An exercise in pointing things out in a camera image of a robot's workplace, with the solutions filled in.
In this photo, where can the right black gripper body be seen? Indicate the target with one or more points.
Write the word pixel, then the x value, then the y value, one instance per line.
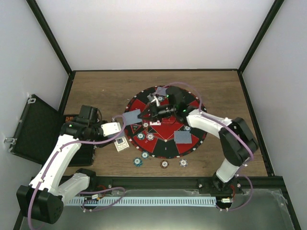
pixel 159 114

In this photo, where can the dealt card seat ten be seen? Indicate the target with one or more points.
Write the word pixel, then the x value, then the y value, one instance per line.
pixel 182 137

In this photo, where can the triangular all in marker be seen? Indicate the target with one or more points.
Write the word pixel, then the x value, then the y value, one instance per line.
pixel 135 127

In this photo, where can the orange brown poker chip stack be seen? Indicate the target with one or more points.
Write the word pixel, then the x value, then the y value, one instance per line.
pixel 164 164

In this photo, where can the blue white poker chip stack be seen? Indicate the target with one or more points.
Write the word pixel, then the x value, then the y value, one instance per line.
pixel 183 162

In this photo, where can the green chips seat five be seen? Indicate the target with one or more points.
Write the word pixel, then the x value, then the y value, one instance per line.
pixel 160 98

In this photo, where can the black frame post left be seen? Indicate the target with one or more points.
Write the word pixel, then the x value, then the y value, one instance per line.
pixel 49 34

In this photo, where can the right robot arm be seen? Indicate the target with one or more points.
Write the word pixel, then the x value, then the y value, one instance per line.
pixel 237 140

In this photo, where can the face up community card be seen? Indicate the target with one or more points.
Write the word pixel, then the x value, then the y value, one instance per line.
pixel 157 123

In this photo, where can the green chip mat edge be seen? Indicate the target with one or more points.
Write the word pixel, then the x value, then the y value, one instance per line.
pixel 145 155

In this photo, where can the dealt card seat five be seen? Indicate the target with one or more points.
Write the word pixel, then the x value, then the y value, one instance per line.
pixel 161 91

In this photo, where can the green poker chip stack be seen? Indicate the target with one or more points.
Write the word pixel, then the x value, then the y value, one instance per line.
pixel 137 162

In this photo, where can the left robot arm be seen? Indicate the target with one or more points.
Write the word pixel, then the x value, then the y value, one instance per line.
pixel 45 196

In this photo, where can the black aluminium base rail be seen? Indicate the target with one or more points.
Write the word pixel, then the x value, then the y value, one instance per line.
pixel 203 184

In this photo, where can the black poker set case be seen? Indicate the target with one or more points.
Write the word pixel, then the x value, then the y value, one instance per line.
pixel 40 126

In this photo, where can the white card box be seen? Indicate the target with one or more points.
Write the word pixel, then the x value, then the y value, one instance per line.
pixel 121 144

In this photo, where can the black frame post right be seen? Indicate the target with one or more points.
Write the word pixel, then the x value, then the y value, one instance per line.
pixel 274 9

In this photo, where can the round red black poker mat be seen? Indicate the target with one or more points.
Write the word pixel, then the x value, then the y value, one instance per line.
pixel 163 145

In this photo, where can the green chips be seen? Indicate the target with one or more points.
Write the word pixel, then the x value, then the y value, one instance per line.
pixel 140 136

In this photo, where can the black frame post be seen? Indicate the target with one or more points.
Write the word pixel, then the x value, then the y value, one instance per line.
pixel 274 9
pixel 49 34

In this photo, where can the dealt card seat four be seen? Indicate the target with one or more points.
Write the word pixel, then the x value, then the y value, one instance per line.
pixel 132 117

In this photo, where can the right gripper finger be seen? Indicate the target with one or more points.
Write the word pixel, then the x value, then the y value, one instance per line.
pixel 145 117
pixel 146 111

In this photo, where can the light blue slotted cable duct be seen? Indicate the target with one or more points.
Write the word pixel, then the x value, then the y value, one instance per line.
pixel 189 201

